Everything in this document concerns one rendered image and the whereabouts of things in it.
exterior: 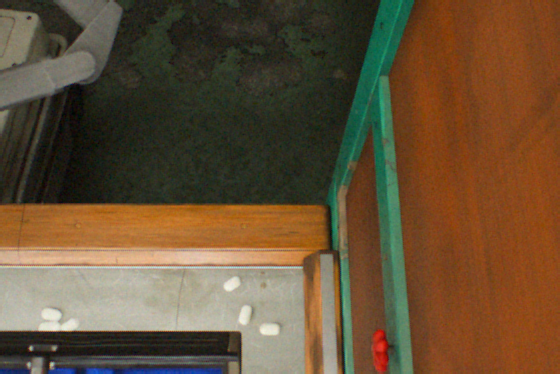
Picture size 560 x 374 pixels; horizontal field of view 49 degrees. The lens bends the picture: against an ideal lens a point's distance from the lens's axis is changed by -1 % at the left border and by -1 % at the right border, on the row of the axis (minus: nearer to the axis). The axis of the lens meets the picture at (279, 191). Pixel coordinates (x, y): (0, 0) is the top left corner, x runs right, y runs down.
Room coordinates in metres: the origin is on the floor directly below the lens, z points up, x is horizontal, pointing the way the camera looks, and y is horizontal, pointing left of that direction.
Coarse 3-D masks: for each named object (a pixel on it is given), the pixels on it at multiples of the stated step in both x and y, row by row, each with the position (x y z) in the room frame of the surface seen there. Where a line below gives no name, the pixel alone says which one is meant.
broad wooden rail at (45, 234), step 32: (0, 224) 0.33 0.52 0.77; (32, 224) 0.34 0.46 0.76; (64, 224) 0.35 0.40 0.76; (96, 224) 0.35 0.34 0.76; (128, 224) 0.36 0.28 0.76; (160, 224) 0.36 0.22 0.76; (192, 224) 0.37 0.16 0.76; (224, 224) 0.37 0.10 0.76; (256, 224) 0.38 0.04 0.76; (288, 224) 0.38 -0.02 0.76; (320, 224) 0.39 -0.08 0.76; (0, 256) 0.28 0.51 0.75; (32, 256) 0.28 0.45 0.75; (64, 256) 0.29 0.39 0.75; (96, 256) 0.29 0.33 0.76; (128, 256) 0.30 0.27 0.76; (160, 256) 0.30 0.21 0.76; (192, 256) 0.31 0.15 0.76; (224, 256) 0.31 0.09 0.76; (256, 256) 0.32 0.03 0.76; (288, 256) 0.32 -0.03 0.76
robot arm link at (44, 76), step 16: (32, 64) 0.47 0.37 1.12; (48, 64) 0.46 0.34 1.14; (64, 64) 0.47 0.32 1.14; (80, 64) 0.47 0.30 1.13; (0, 80) 0.44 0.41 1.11; (16, 80) 0.45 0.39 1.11; (32, 80) 0.45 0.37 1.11; (48, 80) 0.45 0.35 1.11; (64, 80) 0.45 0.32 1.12; (80, 80) 0.45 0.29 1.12; (0, 96) 0.43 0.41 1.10; (16, 96) 0.43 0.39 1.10; (32, 96) 0.43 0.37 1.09
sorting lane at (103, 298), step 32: (0, 288) 0.22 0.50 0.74; (32, 288) 0.22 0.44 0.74; (64, 288) 0.23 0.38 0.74; (96, 288) 0.23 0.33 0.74; (128, 288) 0.24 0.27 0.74; (160, 288) 0.24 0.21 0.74; (192, 288) 0.25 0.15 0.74; (224, 288) 0.25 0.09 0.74; (256, 288) 0.26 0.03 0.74; (288, 288) 0.26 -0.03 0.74; (0, 320) 0.16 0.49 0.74; (32, 320) 0.17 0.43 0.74; (64, 320) 0.17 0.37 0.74; (96, 320) 0.18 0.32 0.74; (128, 320) 0.18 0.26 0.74; (160, 320) 0.18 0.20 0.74; (192, 320) 0.19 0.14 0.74; (224, 320) 0.19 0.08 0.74; (256, 320) 0.20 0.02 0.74; (288, 320) 0.20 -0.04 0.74; (256, 352) 0.14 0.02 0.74; (288, 352) 0.15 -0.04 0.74
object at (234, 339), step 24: (0, 336) 0.09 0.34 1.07; (24, 336) 0.10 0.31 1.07; (48, 336) 0.10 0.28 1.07; (72, 336) 0.10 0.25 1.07; (96, 336) 0.10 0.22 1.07; (120, 336) 0.11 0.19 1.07; (144, 336) 0.11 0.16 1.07; (168, 336) 0.11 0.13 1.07; (192, 336) 0.11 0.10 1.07; (216, 336) 0.12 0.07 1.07; (240, 336) 0.12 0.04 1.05; (0, 360) 0.06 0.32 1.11; (24, 360) 0.06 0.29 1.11; (72, 360) 0.07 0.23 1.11; (96, 360) 0.07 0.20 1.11; (120, 360) 0.07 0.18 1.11; (144, 360) 0.08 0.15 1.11; (168, 360) 0.08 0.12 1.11; (192, 360) 0.08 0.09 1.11; (216, 360) 0.08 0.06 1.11; (240, 360) 0.09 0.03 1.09
